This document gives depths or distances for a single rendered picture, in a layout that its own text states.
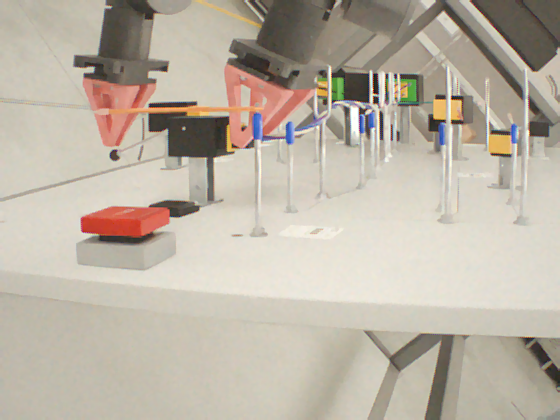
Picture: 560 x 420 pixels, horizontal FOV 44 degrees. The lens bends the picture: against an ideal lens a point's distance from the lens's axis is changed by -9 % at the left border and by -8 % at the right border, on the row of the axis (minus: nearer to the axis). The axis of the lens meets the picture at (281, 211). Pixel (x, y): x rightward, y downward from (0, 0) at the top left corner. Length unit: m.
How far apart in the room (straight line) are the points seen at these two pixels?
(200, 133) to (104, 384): 0.33
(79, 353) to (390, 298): 0.53
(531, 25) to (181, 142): 1.13
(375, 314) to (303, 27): 0.33
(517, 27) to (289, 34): 1.09
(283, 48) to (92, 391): 0.45
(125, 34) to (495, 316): 0.51
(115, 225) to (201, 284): 0.08
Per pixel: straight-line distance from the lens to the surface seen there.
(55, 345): 0.87
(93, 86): 0.80
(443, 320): 0.42
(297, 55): 0.69
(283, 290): 0.45
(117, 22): 0.78
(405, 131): 1.49
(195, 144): 0.74
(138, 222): 0.50
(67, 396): 0.83
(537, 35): 1.72
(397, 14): 0.68
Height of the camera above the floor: 1.34
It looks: 18 degrees down
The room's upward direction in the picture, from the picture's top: 48 degrees clockwise
